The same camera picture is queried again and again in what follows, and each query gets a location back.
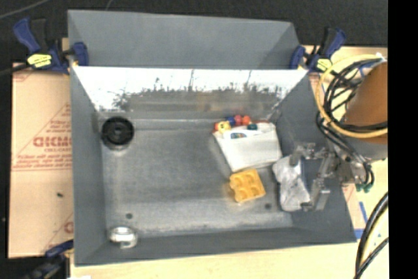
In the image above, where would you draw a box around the yellow studded toy block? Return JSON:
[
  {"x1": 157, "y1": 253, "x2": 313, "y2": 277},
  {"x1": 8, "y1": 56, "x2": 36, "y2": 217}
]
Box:
[{"x1": 228, "y1": 168, "x2": 266, "y2": 204}]

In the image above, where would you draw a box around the crumpled clear plastic packet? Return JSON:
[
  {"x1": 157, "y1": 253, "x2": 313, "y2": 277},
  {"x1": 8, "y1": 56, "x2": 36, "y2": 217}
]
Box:
[{"x1": 272, "y1": 155, "x2": 311, "y2": 212}]

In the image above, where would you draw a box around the grey metal bin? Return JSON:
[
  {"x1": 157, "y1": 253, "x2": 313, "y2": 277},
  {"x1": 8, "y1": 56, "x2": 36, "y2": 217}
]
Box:
[{"x1": 67, "y1": 8, "x2": 357, "y2": 266}]

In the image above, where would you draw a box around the black round ring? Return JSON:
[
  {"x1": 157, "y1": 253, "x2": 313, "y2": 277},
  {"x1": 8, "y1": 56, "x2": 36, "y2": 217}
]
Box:
[{"x1": 100, "y1": 116, "x2": 135, "y2": 150}]

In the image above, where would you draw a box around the shiny metal ring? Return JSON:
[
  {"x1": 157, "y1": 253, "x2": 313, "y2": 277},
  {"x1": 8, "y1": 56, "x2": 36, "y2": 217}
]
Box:
[{"x1": 107, "y1": 225, "x2": 138, "y2": 249}]

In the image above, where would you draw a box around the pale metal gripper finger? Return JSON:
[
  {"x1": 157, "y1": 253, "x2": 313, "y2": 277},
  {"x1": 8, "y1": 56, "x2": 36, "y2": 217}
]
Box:
[
  {"x1": 300, "y1": 169, "x2": 331, "y2": 212},
  {"x1": 289, "y1": 142, "x2": 334, "y2": 167}
]

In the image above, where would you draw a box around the white packet with coloured beads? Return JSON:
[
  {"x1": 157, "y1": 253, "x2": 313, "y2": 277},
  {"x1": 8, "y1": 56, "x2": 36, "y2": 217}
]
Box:
[{"x1": 212, "y1": 114, "x2": 283, "y2": 173}]

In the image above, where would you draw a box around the brown cardboard board, red print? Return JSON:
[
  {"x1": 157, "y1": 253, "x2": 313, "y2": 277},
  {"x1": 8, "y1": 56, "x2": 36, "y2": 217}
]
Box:
[{"x1": 7, "y1": 63, "x2": 74, "y2": 259}]

